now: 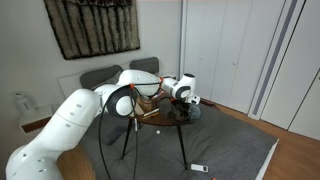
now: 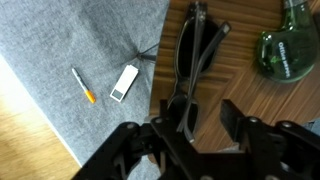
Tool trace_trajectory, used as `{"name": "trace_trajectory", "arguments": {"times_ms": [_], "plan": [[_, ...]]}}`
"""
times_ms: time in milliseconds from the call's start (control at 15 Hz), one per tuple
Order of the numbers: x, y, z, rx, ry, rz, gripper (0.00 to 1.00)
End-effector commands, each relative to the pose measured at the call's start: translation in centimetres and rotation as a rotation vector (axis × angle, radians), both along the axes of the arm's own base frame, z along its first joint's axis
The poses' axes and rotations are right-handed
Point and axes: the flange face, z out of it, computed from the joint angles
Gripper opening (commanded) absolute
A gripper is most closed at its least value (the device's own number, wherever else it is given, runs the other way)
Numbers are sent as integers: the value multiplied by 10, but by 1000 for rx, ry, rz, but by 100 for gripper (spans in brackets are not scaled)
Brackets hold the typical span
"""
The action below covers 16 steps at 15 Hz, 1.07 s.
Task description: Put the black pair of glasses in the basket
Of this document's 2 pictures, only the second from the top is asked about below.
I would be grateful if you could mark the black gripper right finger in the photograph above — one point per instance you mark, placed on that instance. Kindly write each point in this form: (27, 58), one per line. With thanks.
(266, 150)

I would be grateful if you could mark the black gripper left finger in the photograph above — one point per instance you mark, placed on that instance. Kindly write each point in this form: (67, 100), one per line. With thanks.
(110, 150)

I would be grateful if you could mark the black pair of glasses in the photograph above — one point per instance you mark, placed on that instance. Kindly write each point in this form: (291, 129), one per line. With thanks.
(196, 43)

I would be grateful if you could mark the orange capped gray marker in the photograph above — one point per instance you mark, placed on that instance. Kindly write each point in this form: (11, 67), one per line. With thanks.
(87, 93)

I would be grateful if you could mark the white rectangular remote device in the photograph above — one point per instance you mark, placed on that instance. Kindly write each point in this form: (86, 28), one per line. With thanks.
(125, 83)

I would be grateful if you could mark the thin black table leg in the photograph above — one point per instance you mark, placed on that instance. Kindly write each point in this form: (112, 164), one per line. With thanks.
(148, 57)

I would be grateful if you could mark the green glass bottle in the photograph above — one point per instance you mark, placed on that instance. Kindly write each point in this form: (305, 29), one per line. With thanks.
(290, 50)

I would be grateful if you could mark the gray tufted futon mattress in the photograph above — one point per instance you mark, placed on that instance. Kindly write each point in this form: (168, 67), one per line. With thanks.
(66, 33)

